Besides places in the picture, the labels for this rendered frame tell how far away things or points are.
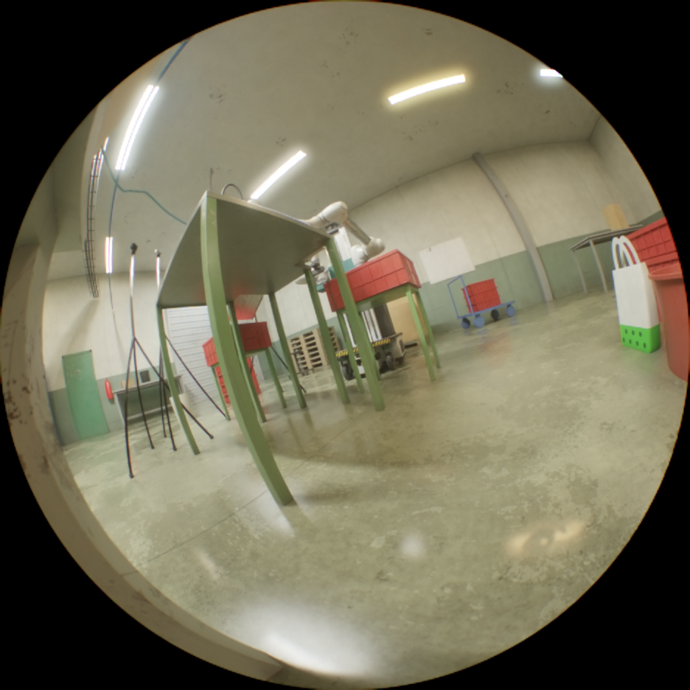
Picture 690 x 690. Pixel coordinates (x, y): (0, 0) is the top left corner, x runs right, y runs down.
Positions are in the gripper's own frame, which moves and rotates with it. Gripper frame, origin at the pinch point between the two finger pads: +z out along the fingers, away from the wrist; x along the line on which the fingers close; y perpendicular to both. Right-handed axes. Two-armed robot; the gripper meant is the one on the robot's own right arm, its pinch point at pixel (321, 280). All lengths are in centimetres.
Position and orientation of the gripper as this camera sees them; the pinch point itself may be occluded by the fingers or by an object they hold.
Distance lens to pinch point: 211.6
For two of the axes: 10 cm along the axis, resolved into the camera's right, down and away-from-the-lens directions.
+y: 3.5, -1.0, 9.3
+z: 2.9, 9.6, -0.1
